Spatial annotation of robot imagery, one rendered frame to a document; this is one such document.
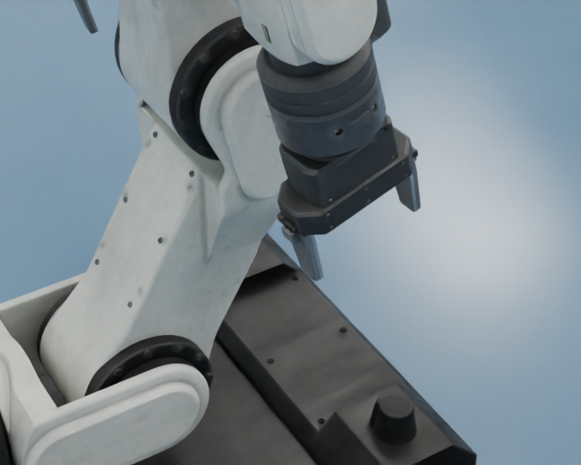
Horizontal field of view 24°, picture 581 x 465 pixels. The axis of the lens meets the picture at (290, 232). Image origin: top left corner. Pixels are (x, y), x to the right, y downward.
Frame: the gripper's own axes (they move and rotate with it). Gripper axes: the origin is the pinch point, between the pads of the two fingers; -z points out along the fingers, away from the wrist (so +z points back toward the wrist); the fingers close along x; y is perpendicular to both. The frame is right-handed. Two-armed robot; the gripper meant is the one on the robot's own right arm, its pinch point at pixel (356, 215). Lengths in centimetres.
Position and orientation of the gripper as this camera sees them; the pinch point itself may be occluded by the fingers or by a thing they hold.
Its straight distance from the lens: 112.9
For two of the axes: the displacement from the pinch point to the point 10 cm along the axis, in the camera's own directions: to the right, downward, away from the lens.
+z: -2.2, -6.8, -7.0
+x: 7.9, -5.4, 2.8
